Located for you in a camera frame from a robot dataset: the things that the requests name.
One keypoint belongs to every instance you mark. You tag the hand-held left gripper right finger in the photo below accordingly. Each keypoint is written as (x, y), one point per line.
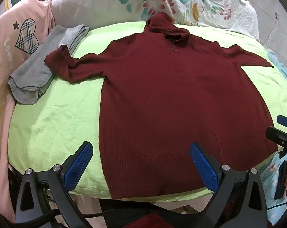
(204, 166)

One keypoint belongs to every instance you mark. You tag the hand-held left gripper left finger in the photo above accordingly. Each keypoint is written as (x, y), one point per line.
(78, 168)

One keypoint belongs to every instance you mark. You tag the maroon hooded knit sweater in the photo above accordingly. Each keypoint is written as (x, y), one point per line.
(172, 104)

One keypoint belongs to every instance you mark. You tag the light blue patterned bedsheet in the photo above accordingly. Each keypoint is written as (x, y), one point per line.
(280, 66)

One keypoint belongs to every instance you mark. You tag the light green bed sheet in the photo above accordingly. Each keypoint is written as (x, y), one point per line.
(62, 114)

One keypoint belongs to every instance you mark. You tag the dark red fuzzy cloth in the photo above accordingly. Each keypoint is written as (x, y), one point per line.
(145, 220)

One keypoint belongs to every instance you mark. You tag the folded grey cloth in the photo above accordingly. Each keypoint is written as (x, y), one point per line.
(36, 68)

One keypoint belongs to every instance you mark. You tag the pink garment with plaid heart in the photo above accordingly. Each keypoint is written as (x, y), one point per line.
(5, 59)

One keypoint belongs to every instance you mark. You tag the white floral quilt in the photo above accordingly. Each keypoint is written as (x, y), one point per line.
(105, 2)

